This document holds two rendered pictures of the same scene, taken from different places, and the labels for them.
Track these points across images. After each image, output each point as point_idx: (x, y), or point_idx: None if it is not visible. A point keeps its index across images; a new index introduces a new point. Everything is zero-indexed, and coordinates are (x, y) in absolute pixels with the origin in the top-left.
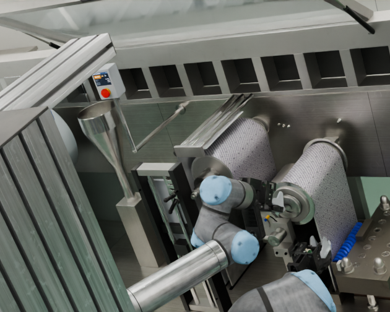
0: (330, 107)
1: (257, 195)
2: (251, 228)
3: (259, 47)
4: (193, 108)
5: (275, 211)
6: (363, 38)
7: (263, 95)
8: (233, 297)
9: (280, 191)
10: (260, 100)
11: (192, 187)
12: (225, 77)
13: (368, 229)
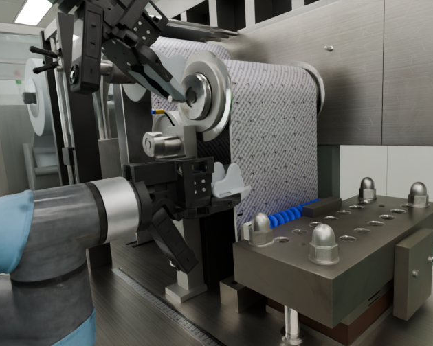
0: (322, 29)
1: (116, 12)
2: (75, 62)
3: None
4: None
5: (152, 74)
6: None
7: (247, 31)
8: (124, 254)
9: (181, 54)
10: (243, 38)
11: (121, 96)
12: (216, 17)
13: (328, 208)
